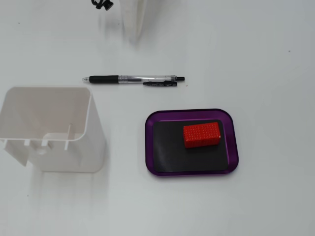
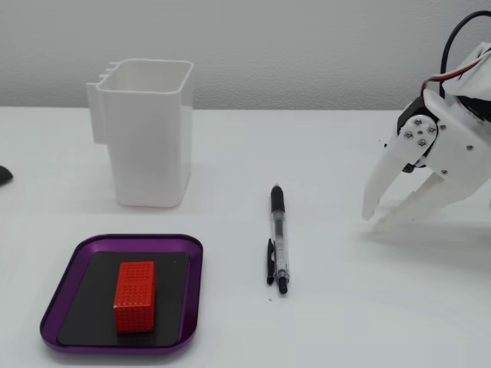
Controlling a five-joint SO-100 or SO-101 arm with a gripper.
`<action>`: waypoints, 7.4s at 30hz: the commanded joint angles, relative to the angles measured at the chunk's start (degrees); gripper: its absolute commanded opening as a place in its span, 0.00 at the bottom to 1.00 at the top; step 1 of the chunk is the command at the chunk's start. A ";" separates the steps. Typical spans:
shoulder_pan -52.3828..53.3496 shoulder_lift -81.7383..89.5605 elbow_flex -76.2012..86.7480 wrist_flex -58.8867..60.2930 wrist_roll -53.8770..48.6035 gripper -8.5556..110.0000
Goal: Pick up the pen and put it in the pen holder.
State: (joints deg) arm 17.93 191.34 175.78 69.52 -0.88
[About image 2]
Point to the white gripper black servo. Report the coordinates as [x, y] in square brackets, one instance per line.
[462, 143]

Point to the black clear retractable pen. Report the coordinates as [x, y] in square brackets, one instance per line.
[277, 207]

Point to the white covered robot arm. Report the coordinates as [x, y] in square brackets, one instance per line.
[475, 73]

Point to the white plastic pen holder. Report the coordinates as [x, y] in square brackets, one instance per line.
[145, 153]

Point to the red perforated block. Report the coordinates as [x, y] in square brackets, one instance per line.
[134, 295]

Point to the black mat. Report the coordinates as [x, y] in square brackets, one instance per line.
[92, 299]

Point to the purple metal tray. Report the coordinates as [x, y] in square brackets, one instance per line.
[57, 310]

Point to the black rounded object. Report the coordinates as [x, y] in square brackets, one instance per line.
[4, 176]

